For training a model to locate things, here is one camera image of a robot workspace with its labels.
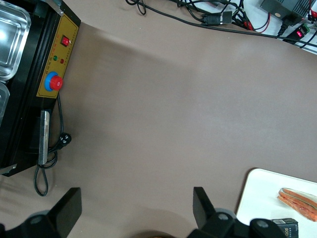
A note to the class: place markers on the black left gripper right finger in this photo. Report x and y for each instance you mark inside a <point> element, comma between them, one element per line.
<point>205,218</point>

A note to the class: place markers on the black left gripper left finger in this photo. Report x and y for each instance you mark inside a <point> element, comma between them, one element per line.
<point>67,210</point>

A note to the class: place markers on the triangular sandwich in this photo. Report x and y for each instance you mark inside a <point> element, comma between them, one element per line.
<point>299,203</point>

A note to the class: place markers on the beige plastic tray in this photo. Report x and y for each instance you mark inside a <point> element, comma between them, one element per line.
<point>262,196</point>

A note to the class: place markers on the black tray sealing machine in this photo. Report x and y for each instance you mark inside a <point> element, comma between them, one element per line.
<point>32,99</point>

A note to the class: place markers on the small black box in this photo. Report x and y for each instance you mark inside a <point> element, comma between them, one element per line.
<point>289,228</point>

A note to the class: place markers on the clear plastic food container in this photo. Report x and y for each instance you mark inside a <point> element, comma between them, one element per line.
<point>3,99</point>

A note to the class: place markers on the steel food container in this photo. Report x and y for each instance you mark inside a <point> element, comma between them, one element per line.
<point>12,37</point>

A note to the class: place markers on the black serial connector plug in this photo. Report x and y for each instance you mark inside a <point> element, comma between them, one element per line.
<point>215,18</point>

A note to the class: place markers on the red lit electronic module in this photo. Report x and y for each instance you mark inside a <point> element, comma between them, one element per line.
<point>300,33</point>

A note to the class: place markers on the black power plug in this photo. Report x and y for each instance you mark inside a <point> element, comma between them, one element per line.
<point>288,22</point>

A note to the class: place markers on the black power adapter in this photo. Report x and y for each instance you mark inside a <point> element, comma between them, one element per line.
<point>284,6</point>

